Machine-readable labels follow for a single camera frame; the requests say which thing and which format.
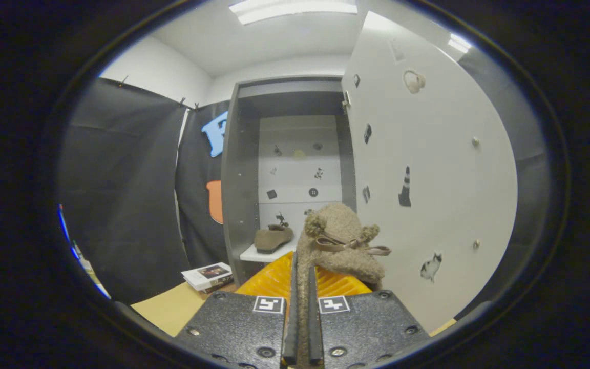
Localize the black backdrop cloth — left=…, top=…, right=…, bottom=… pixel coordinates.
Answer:
left=57, top=49, right=552, bottom=318

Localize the grey shoe cabinet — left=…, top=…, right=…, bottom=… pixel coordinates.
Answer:
left=221, top=76, right=357, bottom=288

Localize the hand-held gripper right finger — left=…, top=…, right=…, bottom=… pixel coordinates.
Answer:
left=309, top=266, right=432, bottom=369

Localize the white book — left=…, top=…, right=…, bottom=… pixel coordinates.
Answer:
left=181, top=262, right=233, bottom=290

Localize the large ceiling light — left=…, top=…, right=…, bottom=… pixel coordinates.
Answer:
left=228, top=0, right=358, bottom=26

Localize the small ceiling light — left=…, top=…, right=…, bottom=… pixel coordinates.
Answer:
left=448, top=33, right=472, bottom=54

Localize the beige shoe cabinet door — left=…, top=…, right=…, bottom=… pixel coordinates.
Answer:
left=340, top=10, right=518, bottom=334

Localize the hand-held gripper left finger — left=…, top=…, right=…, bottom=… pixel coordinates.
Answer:
left=175, top=251, right=299, bottom=368

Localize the brown fuzzy shoe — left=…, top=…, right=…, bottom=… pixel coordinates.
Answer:
left=253, top=225, right=294, bottom=255
left=295, top=202, right=392, bottom=367

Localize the brown book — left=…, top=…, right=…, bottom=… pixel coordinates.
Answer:
left=200, top=277, right=235, bottom=294

